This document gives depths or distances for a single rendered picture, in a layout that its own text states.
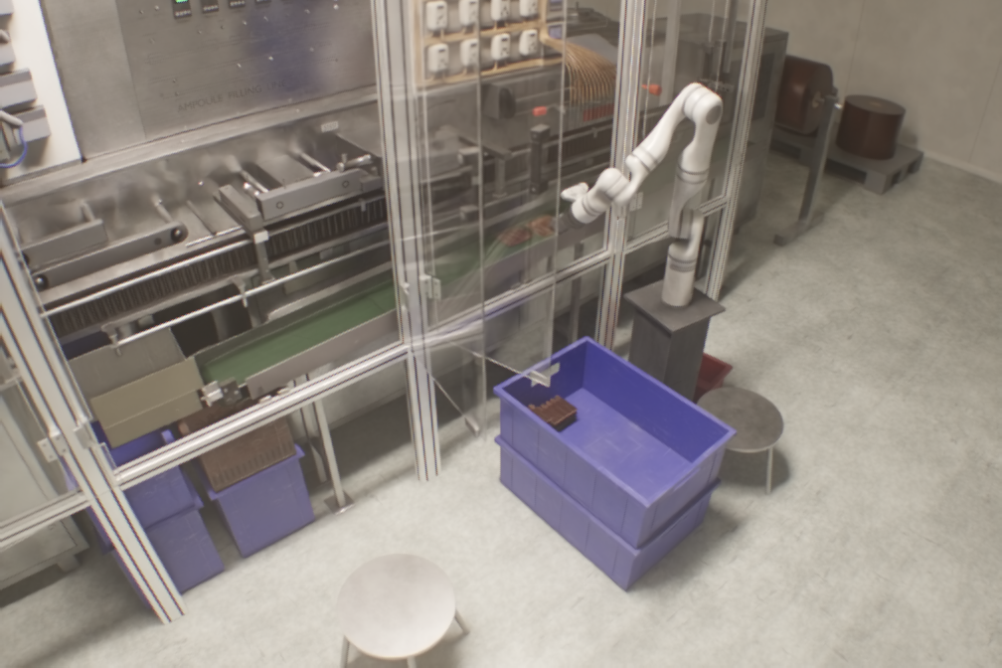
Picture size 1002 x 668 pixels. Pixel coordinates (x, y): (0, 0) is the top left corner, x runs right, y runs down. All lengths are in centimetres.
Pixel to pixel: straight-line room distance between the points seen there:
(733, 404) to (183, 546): 178
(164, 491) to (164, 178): 85
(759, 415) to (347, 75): 173
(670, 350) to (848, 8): 455
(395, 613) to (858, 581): 140
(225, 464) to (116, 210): 75
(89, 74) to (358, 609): 152
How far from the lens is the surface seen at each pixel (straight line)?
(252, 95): 206
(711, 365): 274
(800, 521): 240
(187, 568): 217
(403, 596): 177
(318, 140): 210
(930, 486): 273
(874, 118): 514
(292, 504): 217
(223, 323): 230
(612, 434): 218
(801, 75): 383
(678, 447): 214
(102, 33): 193
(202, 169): 198
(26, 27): 188
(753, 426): 228
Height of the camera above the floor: 175
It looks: 33 degrees down
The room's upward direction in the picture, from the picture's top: straight up
